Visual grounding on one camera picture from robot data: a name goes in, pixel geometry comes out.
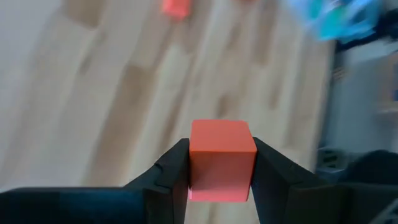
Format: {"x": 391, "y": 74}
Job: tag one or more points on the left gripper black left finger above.
{"x": 168, "y": 193}

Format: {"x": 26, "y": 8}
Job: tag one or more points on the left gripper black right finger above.
{"x": 280, "y": 193}

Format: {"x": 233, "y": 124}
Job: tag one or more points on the red cube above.
{"x": 222, "y": 155}

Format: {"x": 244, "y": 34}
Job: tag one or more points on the clear plastic bin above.
{"x": 335, "y": 21}

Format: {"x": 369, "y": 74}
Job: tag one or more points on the red rectangular block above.
{"x": 176, "y": 7}

